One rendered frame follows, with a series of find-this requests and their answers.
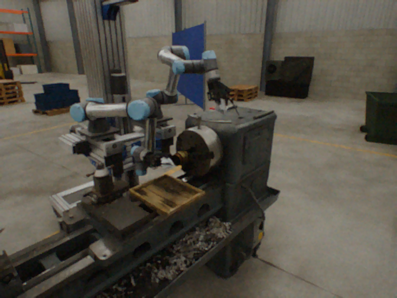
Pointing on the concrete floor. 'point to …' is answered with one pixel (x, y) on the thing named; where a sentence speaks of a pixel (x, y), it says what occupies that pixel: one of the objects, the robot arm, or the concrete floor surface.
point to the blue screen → (186, 83)
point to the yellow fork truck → (6, 73)
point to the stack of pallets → (10, 92)
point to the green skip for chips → (380, 117)
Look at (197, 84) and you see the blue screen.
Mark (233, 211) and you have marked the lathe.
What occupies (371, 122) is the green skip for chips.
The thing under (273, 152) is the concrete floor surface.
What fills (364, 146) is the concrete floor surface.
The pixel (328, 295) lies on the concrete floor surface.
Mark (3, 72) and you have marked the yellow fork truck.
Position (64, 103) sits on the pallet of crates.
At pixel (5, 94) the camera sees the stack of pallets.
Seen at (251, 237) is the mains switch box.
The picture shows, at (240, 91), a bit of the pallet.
